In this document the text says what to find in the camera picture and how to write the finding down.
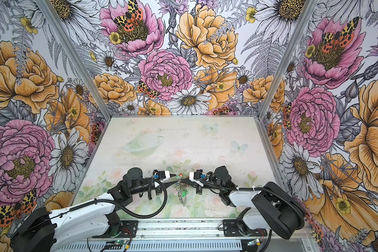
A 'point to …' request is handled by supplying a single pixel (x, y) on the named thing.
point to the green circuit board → (118, 242)
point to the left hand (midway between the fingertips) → (174, 179)
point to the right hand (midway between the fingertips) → (183, 183)
